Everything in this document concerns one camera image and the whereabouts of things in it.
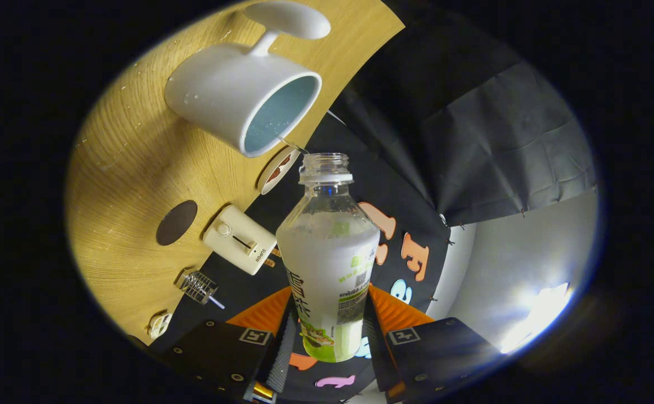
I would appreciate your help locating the large ceiling light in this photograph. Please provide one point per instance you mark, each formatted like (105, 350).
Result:
(540, 314)

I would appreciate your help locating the white box container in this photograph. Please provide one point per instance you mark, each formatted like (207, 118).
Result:
(237, 235)

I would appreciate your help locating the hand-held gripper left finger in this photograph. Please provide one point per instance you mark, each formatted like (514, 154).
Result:
(215, 350)

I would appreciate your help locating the white ceramic cup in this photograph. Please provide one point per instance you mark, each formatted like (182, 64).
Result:
(220, 95)

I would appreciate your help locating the wooden table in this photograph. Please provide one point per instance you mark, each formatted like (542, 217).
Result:
(125, 168)

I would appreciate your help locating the white pen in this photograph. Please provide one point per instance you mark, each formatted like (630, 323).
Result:
(216, 303)

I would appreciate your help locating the black backdrop cloth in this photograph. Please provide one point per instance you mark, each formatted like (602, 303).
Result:
(501, 140)

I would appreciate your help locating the white plate with brown pieces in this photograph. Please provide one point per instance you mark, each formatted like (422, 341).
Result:
(276, 171)

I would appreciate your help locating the round dark brown coaster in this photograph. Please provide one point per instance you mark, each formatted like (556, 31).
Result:
(176, 223)

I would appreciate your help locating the metal mesh pen holder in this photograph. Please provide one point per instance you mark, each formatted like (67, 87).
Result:
(197, 286)

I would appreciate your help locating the clear green label juice bottle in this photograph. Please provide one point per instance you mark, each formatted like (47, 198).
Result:
(327, 264)

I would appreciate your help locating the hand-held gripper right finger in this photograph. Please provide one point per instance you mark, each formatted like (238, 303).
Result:
(445, 348)

